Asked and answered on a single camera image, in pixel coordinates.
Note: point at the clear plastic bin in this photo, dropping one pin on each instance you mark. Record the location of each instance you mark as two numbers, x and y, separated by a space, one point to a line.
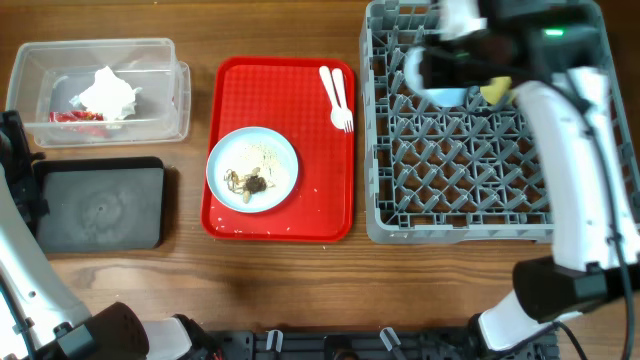
46 75

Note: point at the red plastic tray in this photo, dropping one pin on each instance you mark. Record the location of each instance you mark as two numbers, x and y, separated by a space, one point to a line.
286 95

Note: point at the yellow plastic cup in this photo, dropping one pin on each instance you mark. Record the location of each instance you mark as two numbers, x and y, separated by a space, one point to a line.
498 91

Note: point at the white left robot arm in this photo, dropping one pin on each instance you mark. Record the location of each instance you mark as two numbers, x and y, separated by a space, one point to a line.
40 317

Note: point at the black tray bin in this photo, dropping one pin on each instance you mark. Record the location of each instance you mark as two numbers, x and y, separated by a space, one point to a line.
101 205

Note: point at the light blue plate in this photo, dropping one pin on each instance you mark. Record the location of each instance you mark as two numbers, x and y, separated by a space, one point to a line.
244 149

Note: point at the grey dishwasher rack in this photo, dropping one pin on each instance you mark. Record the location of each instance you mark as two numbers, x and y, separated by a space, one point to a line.
445 175

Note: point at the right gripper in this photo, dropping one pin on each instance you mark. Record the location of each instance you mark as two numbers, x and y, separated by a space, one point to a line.
430 69

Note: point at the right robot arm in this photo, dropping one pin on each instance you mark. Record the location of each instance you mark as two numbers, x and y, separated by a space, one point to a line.
553 58

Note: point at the red snack wrapper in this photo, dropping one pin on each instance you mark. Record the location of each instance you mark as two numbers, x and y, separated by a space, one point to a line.
80 117

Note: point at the white plastic fork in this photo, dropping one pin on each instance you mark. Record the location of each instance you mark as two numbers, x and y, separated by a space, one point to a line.
338 79

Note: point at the white plastic spoon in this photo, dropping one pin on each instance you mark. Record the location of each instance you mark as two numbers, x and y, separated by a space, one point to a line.
335 114

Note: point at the white napkin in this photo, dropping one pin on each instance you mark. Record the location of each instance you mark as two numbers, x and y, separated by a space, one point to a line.
109 96

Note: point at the light blue bowl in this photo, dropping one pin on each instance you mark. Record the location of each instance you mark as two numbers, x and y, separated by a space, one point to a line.
416 71

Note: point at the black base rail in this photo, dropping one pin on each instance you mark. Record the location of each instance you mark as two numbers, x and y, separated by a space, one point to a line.
447 343

